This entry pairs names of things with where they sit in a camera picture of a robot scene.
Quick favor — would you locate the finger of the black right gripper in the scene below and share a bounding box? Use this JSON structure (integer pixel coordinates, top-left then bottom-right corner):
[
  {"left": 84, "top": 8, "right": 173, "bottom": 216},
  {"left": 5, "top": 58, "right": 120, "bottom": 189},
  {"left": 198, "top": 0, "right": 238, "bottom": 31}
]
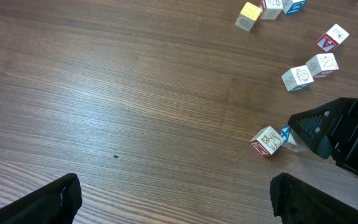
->
[{"left": 288, "top": 98, "right": 358, "bottom": 159}]

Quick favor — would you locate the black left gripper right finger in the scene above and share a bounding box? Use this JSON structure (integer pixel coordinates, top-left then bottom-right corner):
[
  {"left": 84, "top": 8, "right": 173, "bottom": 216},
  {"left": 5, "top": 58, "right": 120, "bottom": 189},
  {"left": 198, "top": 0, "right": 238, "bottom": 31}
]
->
[{"left": 270, "top": 172, "right": 358, "bottom": 224}]

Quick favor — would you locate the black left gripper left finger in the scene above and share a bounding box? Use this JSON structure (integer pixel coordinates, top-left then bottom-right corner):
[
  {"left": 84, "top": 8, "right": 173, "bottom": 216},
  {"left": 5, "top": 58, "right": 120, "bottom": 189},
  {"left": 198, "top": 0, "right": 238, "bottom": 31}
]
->
[{"left": 0, "top": 173, "right": 82, "bottom": 224}]

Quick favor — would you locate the number four wooden block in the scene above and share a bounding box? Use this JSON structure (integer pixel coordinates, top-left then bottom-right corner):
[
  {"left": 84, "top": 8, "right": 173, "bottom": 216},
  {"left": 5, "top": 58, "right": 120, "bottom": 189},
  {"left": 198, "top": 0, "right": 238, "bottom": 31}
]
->
[{"left": 280, "top": 125, "right": 309, "bottom": 152}]

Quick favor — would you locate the cat picture red block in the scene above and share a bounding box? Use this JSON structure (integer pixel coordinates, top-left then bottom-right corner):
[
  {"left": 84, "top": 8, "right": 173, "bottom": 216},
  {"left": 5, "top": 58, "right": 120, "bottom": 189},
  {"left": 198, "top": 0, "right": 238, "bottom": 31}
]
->
[{"left": 250, "top": 126, "right": 284, "bottom": 157}]

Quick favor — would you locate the bird picture red block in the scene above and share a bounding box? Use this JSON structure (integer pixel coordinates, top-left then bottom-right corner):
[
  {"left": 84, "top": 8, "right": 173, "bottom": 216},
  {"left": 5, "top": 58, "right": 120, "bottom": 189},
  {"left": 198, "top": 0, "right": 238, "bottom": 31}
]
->
[{"left": 306, "top": 53, "right": 339, "bottom": 78}]

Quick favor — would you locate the ball picture blue block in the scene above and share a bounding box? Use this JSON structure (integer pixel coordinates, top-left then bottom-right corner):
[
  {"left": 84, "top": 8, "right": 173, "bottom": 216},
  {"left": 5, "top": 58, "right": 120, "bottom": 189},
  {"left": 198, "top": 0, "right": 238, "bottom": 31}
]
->
[{"left": 282, "top": 65, "right": 314, "bottom": 92}]

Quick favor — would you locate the key picture red A block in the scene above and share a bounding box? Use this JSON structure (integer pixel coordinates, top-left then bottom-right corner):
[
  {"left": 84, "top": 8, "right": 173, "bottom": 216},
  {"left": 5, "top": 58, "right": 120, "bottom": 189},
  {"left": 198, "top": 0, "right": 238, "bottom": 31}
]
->
[{"left": 316, "top": 24, "right": 349, "bottom": 53}]

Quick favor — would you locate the blue sided sailboat block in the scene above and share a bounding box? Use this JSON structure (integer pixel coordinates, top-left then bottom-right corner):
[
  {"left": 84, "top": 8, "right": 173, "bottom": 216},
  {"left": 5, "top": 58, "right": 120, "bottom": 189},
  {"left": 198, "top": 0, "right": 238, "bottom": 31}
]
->
[{"left": 283, "top": 0, "right": 307, "bottom": 15}]

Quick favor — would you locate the snail picture wooden block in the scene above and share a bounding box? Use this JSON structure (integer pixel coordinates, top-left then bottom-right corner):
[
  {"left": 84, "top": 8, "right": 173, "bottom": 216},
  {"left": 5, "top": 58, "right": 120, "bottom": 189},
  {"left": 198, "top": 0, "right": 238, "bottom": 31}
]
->
[{"left": 259, "top": 0, "right": 283, "bottom": 20}]

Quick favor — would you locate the yellow top letter block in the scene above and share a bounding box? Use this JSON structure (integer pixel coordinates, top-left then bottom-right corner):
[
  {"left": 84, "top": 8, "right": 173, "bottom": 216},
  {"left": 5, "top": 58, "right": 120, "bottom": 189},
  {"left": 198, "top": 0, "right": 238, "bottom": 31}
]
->
[{"left": 235, "top": 2, "right": 262, "bottom": 32}]

